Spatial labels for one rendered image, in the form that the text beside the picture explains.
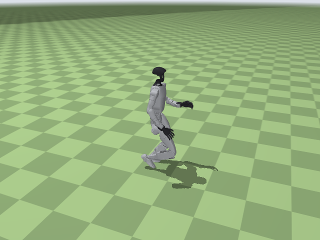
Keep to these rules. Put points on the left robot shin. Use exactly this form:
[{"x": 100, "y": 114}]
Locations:
[{"x": 159, "y": 148}]

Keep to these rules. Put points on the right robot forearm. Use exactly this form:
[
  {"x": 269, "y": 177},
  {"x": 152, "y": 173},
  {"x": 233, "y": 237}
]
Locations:
[{"x": 154, "y": 118}]

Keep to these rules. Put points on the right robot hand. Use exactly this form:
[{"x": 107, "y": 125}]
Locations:
[{"x": 167, "y": 131}]

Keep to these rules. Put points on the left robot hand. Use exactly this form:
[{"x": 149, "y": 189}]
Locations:
[{"x": 185, "y": 104}]

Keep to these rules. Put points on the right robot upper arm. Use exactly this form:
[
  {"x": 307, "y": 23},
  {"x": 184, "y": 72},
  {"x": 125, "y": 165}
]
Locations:
[{"x": 154, "y": 93}]

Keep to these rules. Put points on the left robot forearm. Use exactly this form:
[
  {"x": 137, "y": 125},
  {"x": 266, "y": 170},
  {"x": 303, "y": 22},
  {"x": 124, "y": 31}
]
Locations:
[{"x": 172, "y": 102}]

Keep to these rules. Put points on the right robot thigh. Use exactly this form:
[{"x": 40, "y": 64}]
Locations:
[{"x": 169, "y": 143}]

